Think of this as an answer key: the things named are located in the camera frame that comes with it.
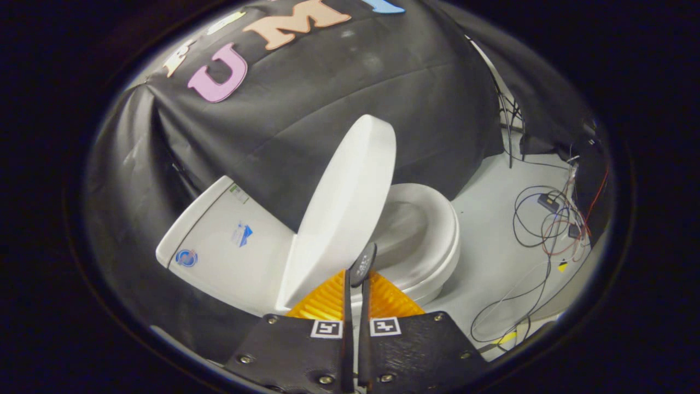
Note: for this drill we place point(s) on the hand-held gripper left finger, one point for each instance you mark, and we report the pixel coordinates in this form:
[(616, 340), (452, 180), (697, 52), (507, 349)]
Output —
[(348, 339)]

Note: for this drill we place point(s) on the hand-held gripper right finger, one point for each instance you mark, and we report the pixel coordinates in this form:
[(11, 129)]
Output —
[(365, 339)]

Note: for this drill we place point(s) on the white toilet lid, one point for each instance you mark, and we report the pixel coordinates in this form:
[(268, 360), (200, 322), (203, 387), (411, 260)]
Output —
[(339, 219)]

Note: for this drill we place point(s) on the white toilet bowl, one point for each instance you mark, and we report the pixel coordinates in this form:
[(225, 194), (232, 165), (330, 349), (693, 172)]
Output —
[(399, 230)]

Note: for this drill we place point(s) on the white toilet seat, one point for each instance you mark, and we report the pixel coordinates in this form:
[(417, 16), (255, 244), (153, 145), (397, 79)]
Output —
[(443, 230)]

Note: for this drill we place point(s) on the white tank cover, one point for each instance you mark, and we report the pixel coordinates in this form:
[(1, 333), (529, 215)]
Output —
[(180, 227)]

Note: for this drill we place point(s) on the black power adapter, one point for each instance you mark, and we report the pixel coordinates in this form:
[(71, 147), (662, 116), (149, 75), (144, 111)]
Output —
[(548, 203)]

